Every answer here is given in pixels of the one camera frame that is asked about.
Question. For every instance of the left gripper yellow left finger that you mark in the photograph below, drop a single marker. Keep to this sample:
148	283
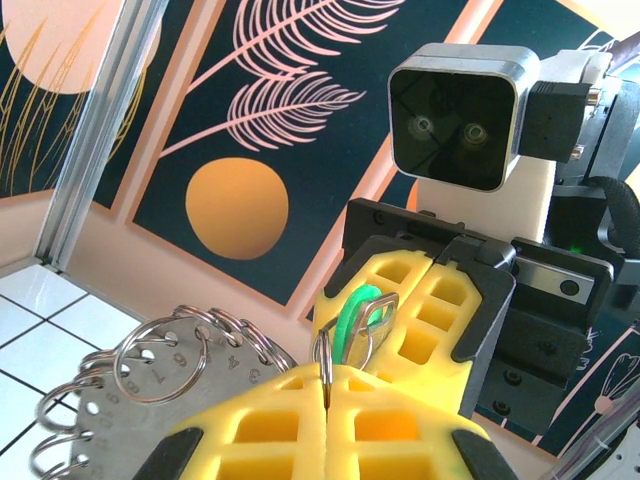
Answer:
270	400

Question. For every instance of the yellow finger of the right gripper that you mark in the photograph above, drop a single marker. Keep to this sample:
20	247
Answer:
395	272
445	320

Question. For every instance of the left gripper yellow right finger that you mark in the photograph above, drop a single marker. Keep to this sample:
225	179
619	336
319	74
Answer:
390	415

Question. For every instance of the key with green cap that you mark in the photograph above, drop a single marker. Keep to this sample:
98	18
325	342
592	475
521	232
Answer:
350	312

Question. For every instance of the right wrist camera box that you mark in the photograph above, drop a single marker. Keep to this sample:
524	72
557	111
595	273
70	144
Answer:
450	125

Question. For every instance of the aluminium corner post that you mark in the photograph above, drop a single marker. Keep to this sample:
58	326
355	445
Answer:
100	125

